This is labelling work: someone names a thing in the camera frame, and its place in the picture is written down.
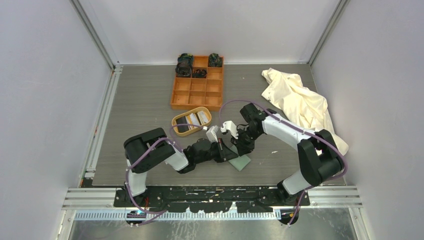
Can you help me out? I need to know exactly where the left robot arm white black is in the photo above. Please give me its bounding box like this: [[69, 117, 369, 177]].
[[123, 127, 239, 207]]

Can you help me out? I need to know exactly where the cream cloth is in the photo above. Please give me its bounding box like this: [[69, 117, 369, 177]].
[[261, 68, 349, 155]]

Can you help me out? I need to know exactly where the slotted cable duct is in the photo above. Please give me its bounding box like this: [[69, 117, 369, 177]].
[[74, 209, 281, 221]]

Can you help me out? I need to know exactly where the stack of cards in tray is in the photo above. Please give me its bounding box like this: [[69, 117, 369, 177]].
[[175, 110, 211, 133]]

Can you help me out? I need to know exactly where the orange compartment organizer tray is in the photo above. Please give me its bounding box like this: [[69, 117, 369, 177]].
[[170, 54, 224, 112]]

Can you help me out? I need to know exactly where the small dark rolled belt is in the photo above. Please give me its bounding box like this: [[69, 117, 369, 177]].
[[208, 53, 223, 68]]

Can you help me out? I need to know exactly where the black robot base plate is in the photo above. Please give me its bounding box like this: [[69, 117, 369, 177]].
[[134, 185, 310, 213]]

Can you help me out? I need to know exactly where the green card holder wallet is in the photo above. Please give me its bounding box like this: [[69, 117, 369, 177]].
[[228, 155, 251, 172]]

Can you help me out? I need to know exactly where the tan oval card tray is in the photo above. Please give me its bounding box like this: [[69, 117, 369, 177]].
[[169, 106, 212, 137]]

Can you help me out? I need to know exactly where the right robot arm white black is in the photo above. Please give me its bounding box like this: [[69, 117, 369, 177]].
[[225, 103, 346, 206]]

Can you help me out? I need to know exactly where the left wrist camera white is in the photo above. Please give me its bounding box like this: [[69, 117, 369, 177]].
[[202, 125, 221, 143]]

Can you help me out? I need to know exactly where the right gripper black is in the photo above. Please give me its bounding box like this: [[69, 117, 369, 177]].
[[230, 126, 262, 157]]

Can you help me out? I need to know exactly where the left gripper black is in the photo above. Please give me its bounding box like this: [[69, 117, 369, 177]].
[[195, 137, 238, 164]]

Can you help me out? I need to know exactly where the large dark rolled belt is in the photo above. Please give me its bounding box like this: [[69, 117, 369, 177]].
[[175, 53, 194, 78]]

